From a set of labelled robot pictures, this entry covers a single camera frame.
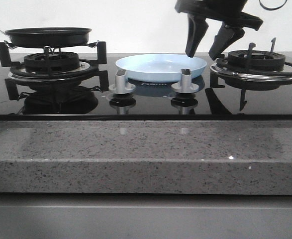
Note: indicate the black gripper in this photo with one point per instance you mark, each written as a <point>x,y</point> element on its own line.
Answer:
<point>228,11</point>

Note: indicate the light blue plate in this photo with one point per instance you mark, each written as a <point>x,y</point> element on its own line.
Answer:
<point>160,68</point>

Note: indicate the black frying pan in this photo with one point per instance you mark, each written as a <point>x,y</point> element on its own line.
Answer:
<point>54,37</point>

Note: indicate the right gas burner head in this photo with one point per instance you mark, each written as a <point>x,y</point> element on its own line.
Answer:
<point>254,66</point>

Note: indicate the gas burner head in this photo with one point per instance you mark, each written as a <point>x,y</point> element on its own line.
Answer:
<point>254,66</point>
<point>60,65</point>

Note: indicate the silver right stove knob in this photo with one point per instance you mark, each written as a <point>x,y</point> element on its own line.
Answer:
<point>185,85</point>

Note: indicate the silver stove knob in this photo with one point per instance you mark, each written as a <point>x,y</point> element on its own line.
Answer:
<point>121,85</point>
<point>185,85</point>

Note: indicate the black right pan support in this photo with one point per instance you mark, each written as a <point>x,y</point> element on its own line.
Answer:
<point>217,107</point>

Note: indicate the black pan support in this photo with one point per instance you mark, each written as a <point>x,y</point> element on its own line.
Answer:
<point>6,61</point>
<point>217,107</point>

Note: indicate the silver left stove knob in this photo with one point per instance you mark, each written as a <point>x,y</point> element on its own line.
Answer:
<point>121,85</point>

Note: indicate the black glass gas cooktop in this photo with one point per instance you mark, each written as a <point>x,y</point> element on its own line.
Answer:
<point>223,95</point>

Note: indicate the left gas burner head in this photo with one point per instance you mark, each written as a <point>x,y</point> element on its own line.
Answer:
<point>60,65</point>

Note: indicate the black left pan support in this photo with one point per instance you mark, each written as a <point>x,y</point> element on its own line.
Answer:
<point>6,61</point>

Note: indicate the grey cabinet front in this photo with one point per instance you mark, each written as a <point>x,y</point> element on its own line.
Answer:
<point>64,216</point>

